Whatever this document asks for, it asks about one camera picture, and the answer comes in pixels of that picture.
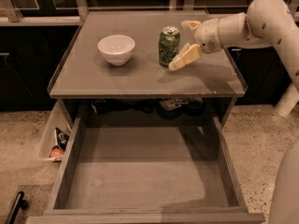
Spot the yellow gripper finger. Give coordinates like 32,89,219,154
168,43,203,71
181,21,201,35

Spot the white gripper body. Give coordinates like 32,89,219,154
193,19,222,54

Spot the green soda can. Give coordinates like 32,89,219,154
158,26,180,67

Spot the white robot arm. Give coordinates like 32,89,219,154
169,0,299,90

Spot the grey cabinet with top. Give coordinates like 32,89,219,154
47,10,249,129

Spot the open grey top drawer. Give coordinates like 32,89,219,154
26,106,264,224

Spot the white ceramic bowl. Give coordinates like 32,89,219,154
97,35,135,66

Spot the clear plastic bin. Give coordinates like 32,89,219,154
37,103,71,161

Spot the dark snack bag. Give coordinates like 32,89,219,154
54,128,69,150

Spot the orange ball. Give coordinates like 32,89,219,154
50,147,64,158

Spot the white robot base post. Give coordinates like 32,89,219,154
274,83,299,118

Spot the black handle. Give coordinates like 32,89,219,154
5,191,29,224

